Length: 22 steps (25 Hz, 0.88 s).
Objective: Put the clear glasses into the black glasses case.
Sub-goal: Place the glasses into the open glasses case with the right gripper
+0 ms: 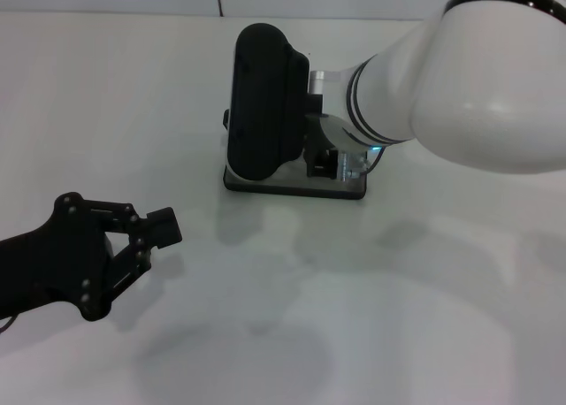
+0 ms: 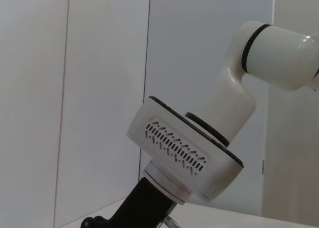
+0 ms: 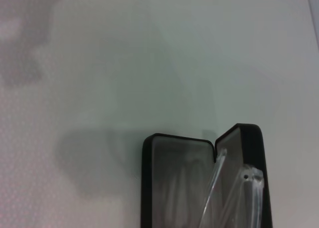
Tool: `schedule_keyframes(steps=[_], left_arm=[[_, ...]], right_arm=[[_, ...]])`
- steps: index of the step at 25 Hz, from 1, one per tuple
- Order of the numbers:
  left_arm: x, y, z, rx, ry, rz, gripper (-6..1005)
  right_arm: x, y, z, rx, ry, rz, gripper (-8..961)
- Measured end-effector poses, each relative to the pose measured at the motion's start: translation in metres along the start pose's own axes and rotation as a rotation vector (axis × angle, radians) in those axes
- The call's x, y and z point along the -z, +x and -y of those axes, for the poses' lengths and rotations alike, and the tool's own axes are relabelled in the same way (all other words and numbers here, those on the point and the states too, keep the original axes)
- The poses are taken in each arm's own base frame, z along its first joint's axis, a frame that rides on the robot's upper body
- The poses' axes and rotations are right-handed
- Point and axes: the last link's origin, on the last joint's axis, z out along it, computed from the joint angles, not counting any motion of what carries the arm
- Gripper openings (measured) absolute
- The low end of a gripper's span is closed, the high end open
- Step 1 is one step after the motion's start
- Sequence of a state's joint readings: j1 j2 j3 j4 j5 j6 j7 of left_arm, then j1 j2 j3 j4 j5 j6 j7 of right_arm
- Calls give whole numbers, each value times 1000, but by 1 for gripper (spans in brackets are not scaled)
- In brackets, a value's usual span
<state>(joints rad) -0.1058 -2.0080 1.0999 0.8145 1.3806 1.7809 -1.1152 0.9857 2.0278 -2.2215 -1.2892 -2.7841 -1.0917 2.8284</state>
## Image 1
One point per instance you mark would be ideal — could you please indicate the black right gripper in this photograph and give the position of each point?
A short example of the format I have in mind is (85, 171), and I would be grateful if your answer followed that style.
(320, 164)

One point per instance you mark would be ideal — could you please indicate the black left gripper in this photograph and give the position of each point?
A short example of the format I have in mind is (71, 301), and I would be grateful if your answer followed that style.
(57, 263)

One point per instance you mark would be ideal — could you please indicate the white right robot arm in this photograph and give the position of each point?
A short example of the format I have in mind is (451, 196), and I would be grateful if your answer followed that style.
(486, 91)

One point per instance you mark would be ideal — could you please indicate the clear right wrist connector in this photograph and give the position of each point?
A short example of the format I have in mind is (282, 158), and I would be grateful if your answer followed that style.
(349, 166)

